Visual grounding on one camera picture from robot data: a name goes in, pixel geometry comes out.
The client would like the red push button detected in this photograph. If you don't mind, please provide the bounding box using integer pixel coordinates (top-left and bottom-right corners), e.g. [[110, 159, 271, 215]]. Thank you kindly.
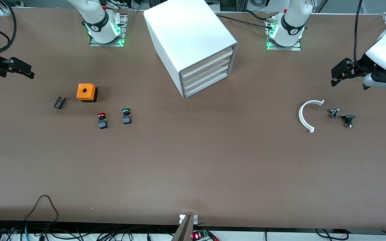
[[97, 112, 108, 130]]

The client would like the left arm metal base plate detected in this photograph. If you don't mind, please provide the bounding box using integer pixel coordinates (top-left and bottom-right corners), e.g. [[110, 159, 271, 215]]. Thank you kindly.
[[265, 17, 302, 51]]

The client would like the black push button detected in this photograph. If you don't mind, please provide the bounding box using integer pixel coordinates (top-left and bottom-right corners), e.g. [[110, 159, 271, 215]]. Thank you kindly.
[[342, 115, 357, 128]]

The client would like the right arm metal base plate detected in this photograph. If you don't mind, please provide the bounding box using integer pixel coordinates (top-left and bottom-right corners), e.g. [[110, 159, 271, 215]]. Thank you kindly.
[[89, 13, 128, 47]]

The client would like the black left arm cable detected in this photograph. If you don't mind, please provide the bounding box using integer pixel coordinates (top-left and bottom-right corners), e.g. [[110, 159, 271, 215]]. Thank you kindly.
[[353, 0, 368, 72]]

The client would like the orange box with hole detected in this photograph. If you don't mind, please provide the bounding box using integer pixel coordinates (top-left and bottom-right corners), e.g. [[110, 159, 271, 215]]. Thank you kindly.
[[76, 83, 98, 103]]

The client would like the black coiled floor cable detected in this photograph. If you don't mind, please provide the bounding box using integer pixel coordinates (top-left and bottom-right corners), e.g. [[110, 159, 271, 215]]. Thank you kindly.
[[315, 229, 349, 241]]

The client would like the white drawer cabinet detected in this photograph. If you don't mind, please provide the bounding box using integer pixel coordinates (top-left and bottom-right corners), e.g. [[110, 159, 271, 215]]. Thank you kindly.
[[143, 0, 239, 99]]

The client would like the black looped table cable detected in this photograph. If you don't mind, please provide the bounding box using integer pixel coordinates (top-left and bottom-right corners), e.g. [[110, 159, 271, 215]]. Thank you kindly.
[[23, 195, 59, 223]]

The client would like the white curved plastic piece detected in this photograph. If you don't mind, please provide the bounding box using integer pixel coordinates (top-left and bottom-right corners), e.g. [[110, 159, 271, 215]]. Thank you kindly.
[[299, 99, 325, 134]]

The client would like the circuit board red light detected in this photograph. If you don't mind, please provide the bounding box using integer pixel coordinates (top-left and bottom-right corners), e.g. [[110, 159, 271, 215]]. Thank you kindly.
[[191, 229, 219, 241]]

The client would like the black cable bundle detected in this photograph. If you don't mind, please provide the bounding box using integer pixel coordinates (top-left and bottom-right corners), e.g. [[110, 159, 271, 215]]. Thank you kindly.
[[0, 219, 180, 241]]

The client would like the black cable to arm base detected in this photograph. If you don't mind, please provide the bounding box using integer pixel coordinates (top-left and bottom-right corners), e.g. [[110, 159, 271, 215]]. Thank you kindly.
[[215, 10, 274, 30]]

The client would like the camera stand post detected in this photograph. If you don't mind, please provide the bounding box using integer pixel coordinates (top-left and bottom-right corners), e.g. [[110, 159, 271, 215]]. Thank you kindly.
[[171, 214, 199, 241]]

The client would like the white plastic drawer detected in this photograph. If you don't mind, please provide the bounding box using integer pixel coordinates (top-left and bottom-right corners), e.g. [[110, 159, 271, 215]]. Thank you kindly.
[[180, 48, 234, 79], [182, 57, 231, 86], [183, 64, 230, 92], [184, 71, 229, 97]]

